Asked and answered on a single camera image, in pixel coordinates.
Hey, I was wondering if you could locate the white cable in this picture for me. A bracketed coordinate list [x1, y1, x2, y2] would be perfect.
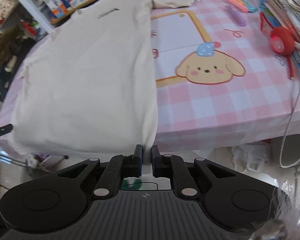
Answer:
[279, 80, 300, 168]

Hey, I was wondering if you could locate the blue marker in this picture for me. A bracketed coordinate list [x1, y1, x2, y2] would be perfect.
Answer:
[242, 0, 257, 12]

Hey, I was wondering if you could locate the stack of books and papers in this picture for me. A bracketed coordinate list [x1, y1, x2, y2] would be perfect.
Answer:
[259, 0, 300, 90]

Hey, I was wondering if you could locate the red plastic frame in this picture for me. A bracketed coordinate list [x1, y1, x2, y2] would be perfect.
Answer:
[259, 12, 274, 38]

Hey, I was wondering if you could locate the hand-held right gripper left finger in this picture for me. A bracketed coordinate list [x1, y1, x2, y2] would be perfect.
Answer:
[57, 144, 143, 200]

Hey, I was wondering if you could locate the white and wooden bookshelf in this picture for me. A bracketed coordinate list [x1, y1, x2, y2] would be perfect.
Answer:
[0, 0, 153, 35]

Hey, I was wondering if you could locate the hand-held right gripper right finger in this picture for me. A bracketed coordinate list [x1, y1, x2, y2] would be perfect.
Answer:
[151, 145, 240, 200]

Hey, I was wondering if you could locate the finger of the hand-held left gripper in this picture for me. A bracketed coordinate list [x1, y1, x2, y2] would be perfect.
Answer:
[0, 124, 13, 141]

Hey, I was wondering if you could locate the cream printed t-shirt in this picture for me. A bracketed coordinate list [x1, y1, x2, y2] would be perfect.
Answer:
[9, 0, 203, 178]

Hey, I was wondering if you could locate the red pencil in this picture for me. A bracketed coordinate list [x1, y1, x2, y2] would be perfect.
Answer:
[287, 55, 296, 80]

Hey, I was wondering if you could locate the pink marker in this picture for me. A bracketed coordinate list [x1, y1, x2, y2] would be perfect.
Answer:
[226, 0, 249, 13]

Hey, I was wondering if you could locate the purple marker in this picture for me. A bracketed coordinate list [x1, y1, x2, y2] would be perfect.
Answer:
[227, 5, 247, 27]

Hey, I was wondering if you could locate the pink checked cartoon desk mat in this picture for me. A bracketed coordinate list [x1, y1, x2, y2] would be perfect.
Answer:
[0, 0, 300, 160]

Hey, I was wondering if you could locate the clear plastic bag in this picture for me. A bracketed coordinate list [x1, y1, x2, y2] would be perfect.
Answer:
[230, 142, 274, 173]

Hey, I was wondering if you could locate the tall orange white box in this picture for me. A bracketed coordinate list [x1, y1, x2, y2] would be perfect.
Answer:
[44, 0, 68, 18]

